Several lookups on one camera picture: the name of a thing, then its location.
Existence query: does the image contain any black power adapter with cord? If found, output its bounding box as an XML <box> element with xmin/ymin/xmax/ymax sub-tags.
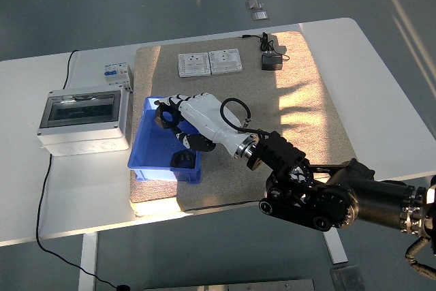
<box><xmin>240</xmin><ymin>31</ymin><xmax>290</xmax><ymax>72</ymax></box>

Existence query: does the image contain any white wall socket panel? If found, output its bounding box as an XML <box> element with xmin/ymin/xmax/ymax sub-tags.
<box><xmin>208</xmin><ymin>48</ymin><xmax>244</xmax><ymax>76</ymax></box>
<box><xmin>177</xmin><ymin>52</ymin><xmax>211</xmax><ymax>78</ymax></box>

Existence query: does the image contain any grey-brown mat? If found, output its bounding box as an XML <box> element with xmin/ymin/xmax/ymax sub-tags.
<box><xmin>129</xmin><ymin>30</ymin><xmax>359</xmax><ymax>218</ymax></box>

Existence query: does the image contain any long black cable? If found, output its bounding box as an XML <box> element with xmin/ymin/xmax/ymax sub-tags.
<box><xmin>35</xmin><ymin>50</ymin><xmax>131</xmax><ymax>291</ymax></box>

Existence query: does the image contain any white table leg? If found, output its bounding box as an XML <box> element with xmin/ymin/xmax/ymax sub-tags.
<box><xmin>78</xmin><ymin>232</ymin><xmax>99</xmax><ymax>291</ymax></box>
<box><xmin>322</xmin><ymin>229</ymin><xmax>349</xmax><ymax>266</ymax></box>

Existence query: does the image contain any grey metal foot plate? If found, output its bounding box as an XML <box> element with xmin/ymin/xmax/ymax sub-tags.
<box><xmin>329</xmin><ymin>264</ymin><xmax>367</xmax><ymax>291</ymax></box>

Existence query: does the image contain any blue plastic bin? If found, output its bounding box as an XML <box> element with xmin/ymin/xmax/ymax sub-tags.
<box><xmin>127</xmin><ymin>95</ymin><xmax>203</xmax><ymax>184</ymax></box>

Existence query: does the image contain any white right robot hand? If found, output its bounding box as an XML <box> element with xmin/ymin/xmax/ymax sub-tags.
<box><xmin>153</xmin><ymin>92</ymin><xmax>252</xmax><ymax>156</ymax></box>

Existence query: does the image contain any white circuit breaker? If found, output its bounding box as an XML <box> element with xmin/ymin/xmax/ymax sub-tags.
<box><xmin>103</xmin><ymin>61</ymin><xmax>134</xmax><ymax>93</ymax></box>

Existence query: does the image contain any white electrical enclosure box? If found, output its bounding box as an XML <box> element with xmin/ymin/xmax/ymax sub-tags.
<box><xmin>36</xmin><ymin>86</ymin><xmax>132</xmax><ymax>158</ymax></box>

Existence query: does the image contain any black hexagonal plastic nut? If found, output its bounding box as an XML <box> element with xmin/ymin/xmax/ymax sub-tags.
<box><xmin>155</xmin><ymin>103</ymin><xmax>187</xmax><ymax>132</ymax></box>
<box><xmin>170</xmin><ymin>150</ymin><xmax>198</xmax><ymax>170</ymax></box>

